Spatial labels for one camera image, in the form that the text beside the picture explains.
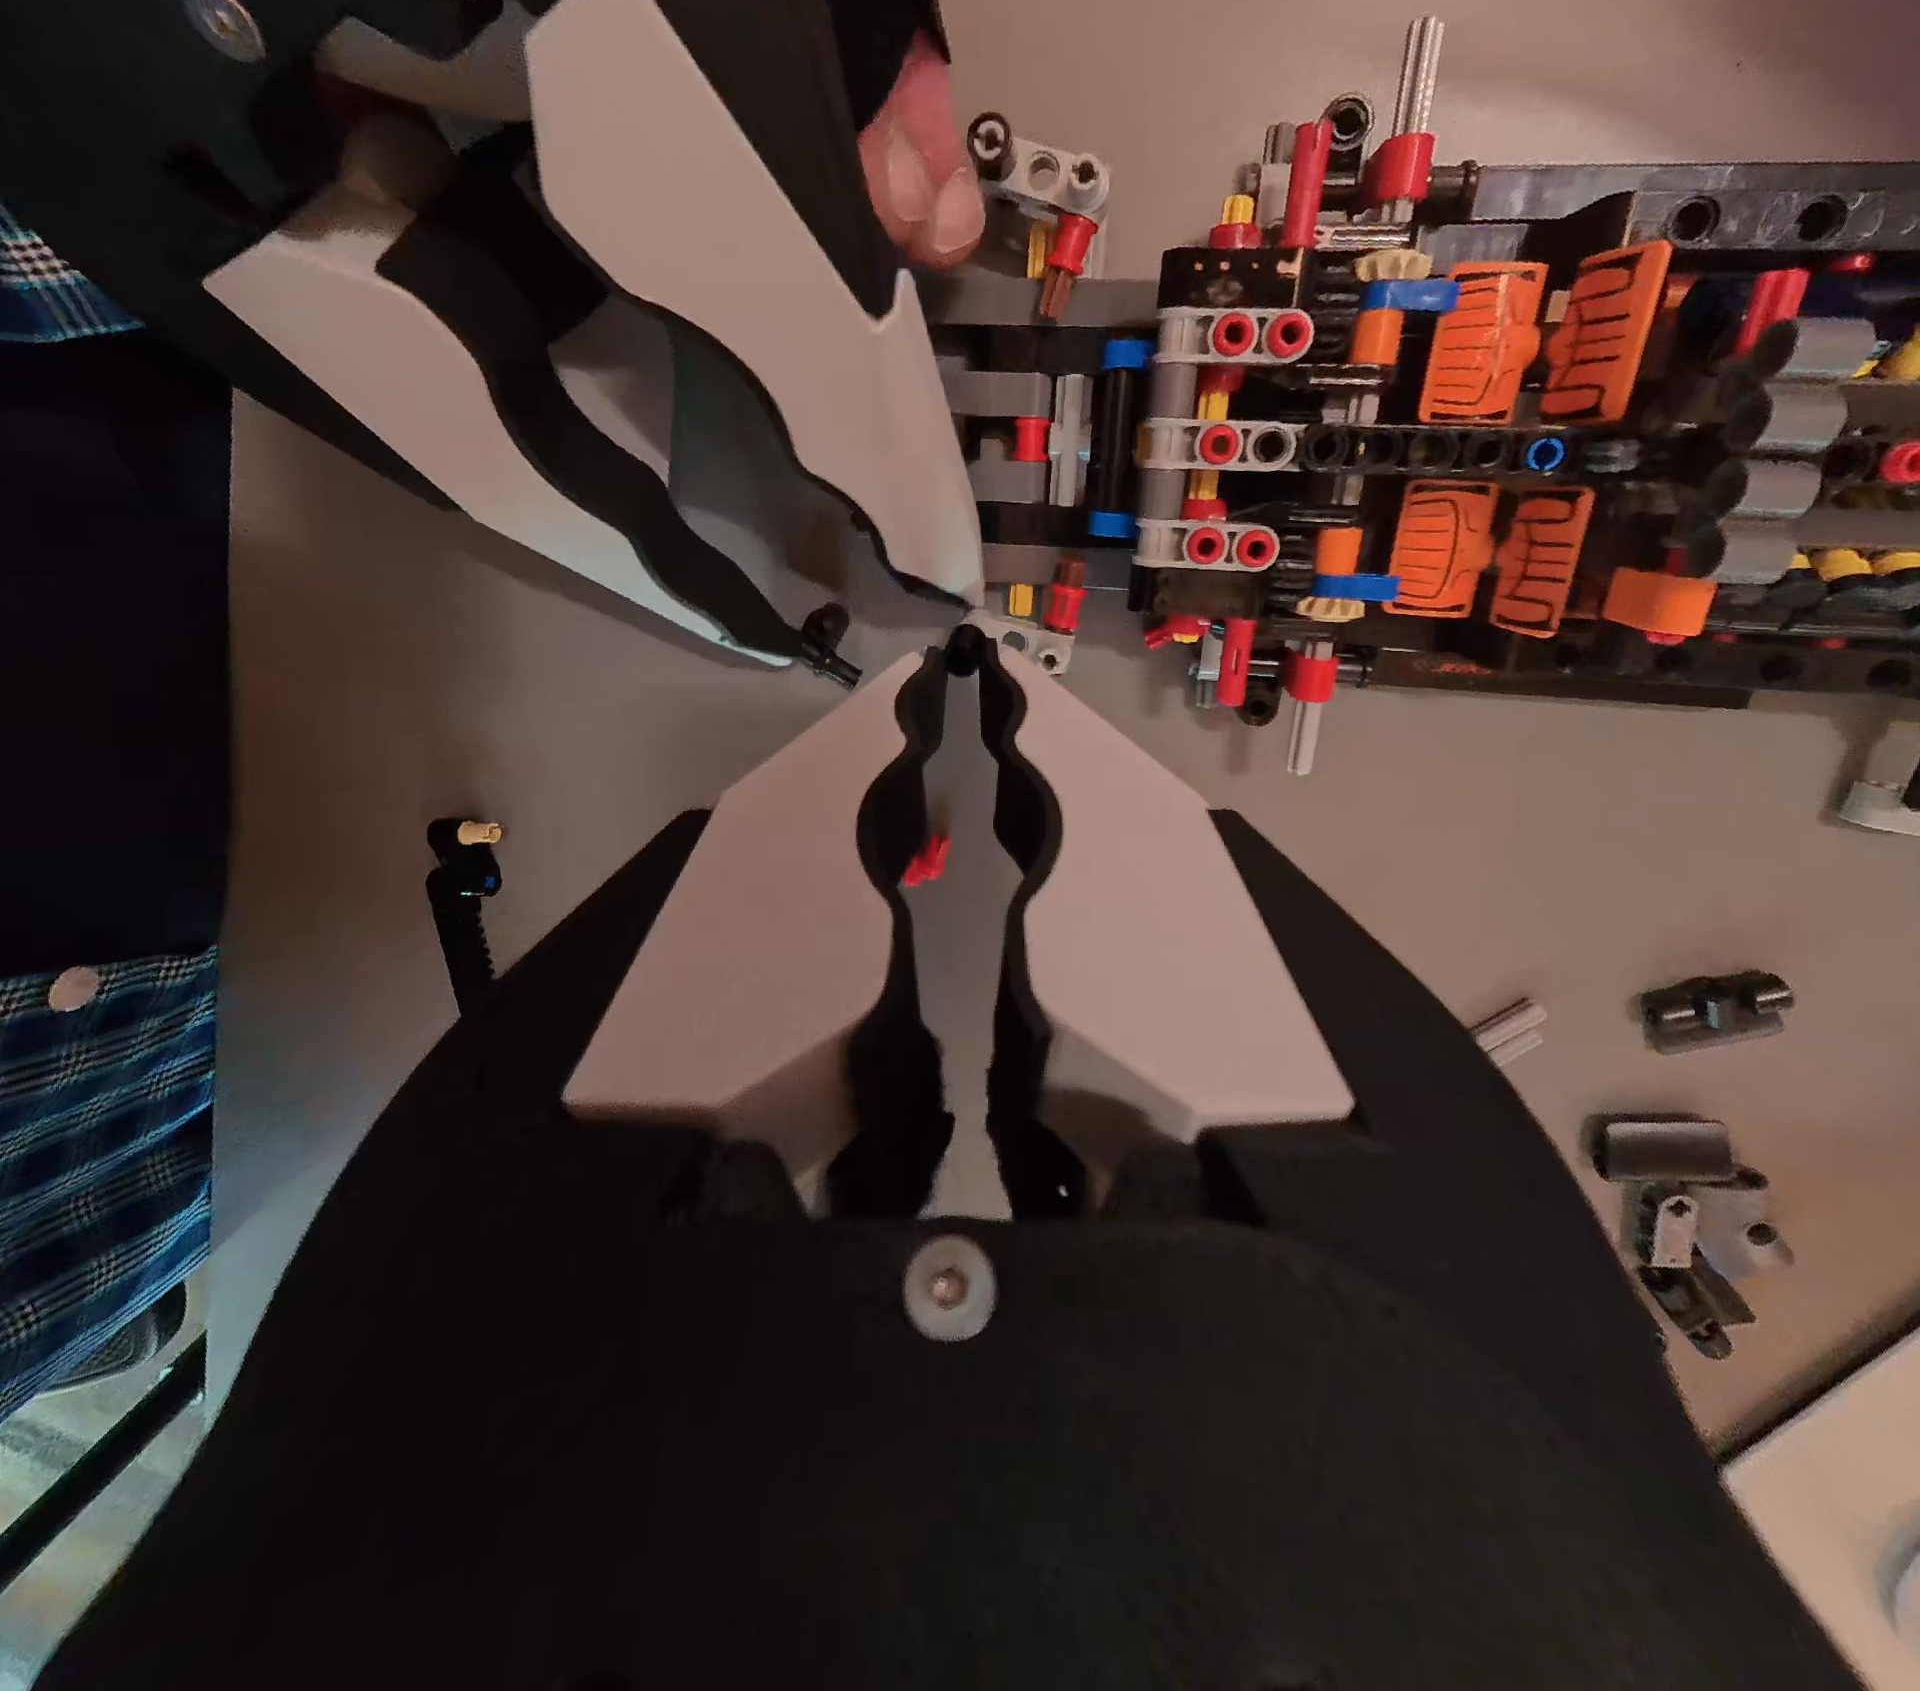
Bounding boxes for white desk stand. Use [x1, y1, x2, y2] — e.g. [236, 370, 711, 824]
[1721, 1345, 1920, 1691]

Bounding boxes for black ribbed lego connector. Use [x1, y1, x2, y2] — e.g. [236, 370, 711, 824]
[425, 816, 508, 1018]

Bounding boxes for scattered loose lego pieces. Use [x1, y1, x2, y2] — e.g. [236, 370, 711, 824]
[1474, 732, 1920, 1357]

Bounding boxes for black and orange lego model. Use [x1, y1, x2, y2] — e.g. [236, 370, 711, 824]
[926, 18, 1920, 782]

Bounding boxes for person in plaid shirt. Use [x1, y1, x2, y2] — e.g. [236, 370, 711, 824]
[0, 206, 228, 1423]

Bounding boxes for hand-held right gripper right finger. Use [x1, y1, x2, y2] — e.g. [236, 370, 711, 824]
[966, 634, 1362, 1223]

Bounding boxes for person's left hand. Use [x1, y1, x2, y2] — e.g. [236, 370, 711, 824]
[857, 60, 989, 272]

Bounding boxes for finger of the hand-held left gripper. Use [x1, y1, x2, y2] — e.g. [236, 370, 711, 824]
[516, 0, 989, 614]
[198, 210, 812, 674]

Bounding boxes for person's dark garment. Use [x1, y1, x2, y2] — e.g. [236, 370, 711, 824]
[0, 326, 237, 974]

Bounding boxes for small grey lego connector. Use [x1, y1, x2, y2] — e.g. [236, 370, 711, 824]
[948, 564, 1092, 680]

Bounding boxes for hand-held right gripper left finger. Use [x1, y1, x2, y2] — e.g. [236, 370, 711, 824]
[557, 638, 984, 1219]

